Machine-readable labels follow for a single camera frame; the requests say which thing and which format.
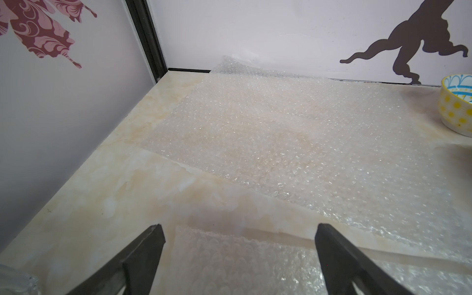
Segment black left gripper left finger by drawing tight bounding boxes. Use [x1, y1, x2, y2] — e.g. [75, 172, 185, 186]
[69, 224, 166, 295]

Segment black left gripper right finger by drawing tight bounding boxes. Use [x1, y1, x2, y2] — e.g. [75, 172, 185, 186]
[315, 223, 411, 295]

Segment bubble wrap sheet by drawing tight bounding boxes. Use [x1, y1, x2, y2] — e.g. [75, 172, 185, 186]
[163, 225, 472, 295]
[141, 57, 472, 263]

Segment yellow dotted ceramic bowl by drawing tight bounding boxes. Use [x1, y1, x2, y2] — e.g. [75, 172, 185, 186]
[438, 74, 472, 137]

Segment black corner frame post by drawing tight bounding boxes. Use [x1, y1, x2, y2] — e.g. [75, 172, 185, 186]
[125, 0, 168, 82]

